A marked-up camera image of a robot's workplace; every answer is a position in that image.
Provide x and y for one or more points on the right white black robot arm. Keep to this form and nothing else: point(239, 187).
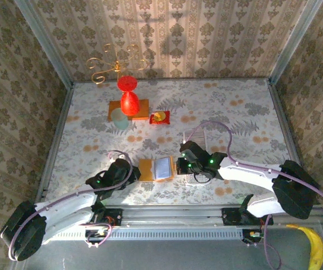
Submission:
point(251, 174)

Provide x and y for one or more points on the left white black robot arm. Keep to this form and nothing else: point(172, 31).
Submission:
point(66, 202)

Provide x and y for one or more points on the red snack packet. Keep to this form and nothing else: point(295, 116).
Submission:
point(165, 119)

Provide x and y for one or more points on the small black controller box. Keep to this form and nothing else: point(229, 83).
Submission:
point(96, 234)
point(251, 236)

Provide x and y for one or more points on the orange wooden board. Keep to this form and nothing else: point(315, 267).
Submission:
point(143, 109)

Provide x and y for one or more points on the red goblet glass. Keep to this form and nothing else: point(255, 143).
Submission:
point(129, 104)

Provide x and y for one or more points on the yellow banana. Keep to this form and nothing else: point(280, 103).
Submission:
point(316, 244)

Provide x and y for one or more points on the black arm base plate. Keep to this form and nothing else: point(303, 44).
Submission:
point(113, 216)
point(232, 218)

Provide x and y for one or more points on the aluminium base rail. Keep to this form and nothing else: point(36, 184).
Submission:
point(167, 215)

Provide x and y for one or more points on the grey metal side rail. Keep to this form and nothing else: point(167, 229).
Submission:
point(55, 140)
point(286, 126)

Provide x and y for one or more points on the grey metal frame post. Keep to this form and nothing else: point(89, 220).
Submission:
point(296, 42)
point(44, 42)

